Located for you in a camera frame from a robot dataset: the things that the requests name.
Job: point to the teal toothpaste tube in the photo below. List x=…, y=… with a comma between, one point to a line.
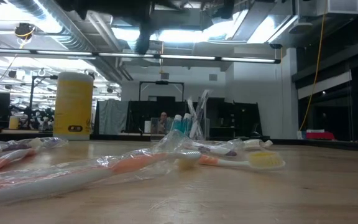
x=176, y=124
x=186, y=124

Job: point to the small yellow canister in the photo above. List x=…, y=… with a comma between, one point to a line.
x=14, y=123

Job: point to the black gantry frame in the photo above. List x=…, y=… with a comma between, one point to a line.
x=43, y=76
x=162, y=82

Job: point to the long LED light bar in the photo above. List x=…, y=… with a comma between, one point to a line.
x=185, y=57

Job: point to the person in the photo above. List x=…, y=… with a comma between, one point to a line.
x=163, y=118

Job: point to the red box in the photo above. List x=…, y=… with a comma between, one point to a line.
x=320, y=136

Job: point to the yellow canister white lid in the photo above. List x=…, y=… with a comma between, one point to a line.
x=73, y=105

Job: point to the black ceiling fixture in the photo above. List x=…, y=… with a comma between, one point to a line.
x=24, y=30

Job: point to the white ceiling air unit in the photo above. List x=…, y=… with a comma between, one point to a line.
x=337, y=6

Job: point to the purple white toothbrush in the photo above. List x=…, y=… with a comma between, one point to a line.
x=219, y=151
x=198, y=115
x=17, y=146
x=192, y=109
x=202, y=109

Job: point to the grey cloth cover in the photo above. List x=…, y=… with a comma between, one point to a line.
x=112, y=116

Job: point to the black partition cabinet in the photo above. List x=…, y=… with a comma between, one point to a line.
x=235, y=118

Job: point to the clear acrylic organizer holder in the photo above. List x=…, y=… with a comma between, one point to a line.
x=204, y=130

